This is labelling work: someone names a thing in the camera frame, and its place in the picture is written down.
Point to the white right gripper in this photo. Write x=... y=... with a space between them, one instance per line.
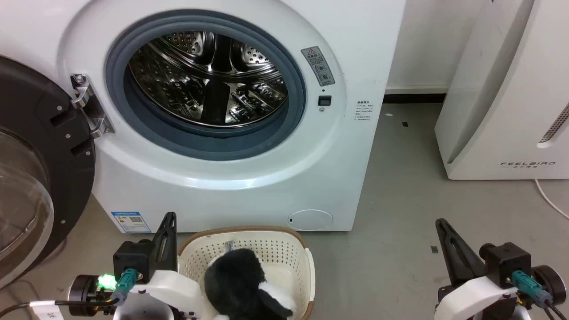
x=475 y=298

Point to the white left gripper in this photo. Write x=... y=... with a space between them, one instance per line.
x=173 y=289

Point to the black and white plush toy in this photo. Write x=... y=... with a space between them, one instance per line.
x=235 y=280

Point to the washing machine door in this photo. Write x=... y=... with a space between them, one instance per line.
x=66 y=186

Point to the silver metal door hinge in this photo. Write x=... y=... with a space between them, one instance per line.
x=91 y=104

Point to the stainless steel washing machine drum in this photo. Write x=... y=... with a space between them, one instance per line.
x=195 y=84

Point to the blue energy label sticker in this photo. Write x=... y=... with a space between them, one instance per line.
x=130 y=222

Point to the cream perforated laundry basket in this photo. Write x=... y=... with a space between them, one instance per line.
x=284 y=255

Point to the round white filter cap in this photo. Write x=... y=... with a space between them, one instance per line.
x=311 y=220

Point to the grey rubber door gasket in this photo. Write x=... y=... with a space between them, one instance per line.
x=271 y=140

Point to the white air purifier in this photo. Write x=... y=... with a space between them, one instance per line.
x=498 y=111

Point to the white front-load washing machine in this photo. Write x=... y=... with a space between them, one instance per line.
x=311 y=178

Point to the small printed text label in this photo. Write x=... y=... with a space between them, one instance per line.
x=364 y=110

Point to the black door latch socket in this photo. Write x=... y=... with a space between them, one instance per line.
x=325 y=100

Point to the grey warning sticker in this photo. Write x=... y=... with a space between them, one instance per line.
x=318 y=66

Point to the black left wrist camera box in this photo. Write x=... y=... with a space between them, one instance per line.
x=133 y=260

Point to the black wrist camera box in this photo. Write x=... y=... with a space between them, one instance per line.
x=506 y=262
x=133 y=260

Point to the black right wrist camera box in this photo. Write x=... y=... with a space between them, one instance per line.
x=506 y=262

